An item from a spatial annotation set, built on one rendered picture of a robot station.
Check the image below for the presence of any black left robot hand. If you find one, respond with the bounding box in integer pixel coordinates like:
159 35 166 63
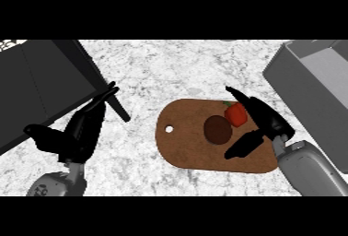
23 80 121 164

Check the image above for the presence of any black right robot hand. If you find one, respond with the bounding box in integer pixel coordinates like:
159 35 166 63
222 86 296 160

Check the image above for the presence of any dark brown cupcake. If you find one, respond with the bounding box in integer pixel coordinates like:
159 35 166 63
202 115 234 146

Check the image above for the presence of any grey cardboard box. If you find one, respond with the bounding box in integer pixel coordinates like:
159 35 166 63
262 40 348 175

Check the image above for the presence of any brown wooden cutting board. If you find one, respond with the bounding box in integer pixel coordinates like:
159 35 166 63
155 98 280 174

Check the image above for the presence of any red bell pepper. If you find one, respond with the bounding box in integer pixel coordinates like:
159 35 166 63
221 100 249 128

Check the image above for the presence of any dark grey appliance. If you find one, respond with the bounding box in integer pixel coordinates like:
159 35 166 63
0 40 131 157

